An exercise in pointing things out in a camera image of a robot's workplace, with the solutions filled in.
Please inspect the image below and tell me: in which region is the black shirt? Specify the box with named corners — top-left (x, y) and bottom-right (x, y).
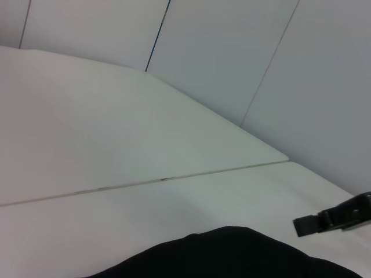
top-left (92, 225), bottom-right (363, 278)

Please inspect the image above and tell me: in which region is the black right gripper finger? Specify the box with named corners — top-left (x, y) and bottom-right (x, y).
top-left (292, 199), bottom-right (371, 238)
top-left (352, 190), bottom-right (371, 205)

